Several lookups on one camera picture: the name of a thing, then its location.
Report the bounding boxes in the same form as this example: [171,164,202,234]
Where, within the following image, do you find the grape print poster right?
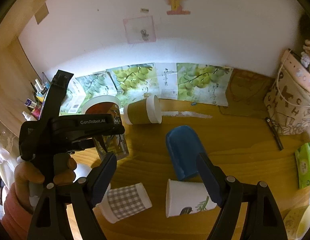
[177,63,233,106]

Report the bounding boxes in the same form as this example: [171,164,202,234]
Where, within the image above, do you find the bare left hand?
[14,158,77,213]

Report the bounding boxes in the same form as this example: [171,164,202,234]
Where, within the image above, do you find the green tissue pack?
[294,142,310,189]

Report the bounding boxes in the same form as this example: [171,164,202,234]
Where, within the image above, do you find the pink polka dot case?
[281,49,310,92]

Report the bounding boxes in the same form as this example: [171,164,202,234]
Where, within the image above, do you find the black pen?
[265,118,284,151]

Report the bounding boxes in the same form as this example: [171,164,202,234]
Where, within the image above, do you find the yellow character wall sticker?
[166,0,191,15]

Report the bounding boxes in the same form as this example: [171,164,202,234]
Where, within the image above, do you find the white calligraphy sheet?
[155,63,178,100]

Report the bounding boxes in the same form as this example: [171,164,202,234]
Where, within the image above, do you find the grey checkered paper cup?
[94,183,152,224]

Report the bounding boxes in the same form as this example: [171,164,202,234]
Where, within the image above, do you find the white tube bottle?
[34,79,43,93]

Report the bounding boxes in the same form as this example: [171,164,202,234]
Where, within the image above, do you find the small plush toy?
[300,40,310,72]

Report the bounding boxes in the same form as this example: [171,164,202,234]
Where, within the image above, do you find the white spray bottle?
[22,111,37,121]

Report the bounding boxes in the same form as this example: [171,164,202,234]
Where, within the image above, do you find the grape print poster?
[177,63,233,106]
[59,71,117,115]
[107,63,161,107]

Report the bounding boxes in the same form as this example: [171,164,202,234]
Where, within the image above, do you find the pink sleeve forearm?
[1,183,33,239]

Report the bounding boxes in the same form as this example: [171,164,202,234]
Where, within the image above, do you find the patterned paper cup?
[82,95,129,160]

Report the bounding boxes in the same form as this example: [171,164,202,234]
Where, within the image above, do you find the grape print poster left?
[59,71,117,115]

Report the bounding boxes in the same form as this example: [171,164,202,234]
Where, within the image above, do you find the white leaf print paper cup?
[166,179,217,218]

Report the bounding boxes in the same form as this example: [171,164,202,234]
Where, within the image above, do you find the grape print poster middle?
[107,63,161,107]

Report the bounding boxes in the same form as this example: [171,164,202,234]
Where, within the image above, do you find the pink framed wall drawing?
[123,16,156,44]

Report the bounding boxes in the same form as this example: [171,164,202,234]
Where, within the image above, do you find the yellow floral paper cup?
[284,205,310,239]

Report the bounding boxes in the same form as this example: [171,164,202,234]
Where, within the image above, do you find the brown paper coffee cup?
[123,95,162,125]

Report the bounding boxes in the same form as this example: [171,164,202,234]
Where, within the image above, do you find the blue plastic cup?
[166,125,206,181]

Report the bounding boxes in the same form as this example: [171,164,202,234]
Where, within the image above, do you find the beige letter print bag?
[263,64,310,136]

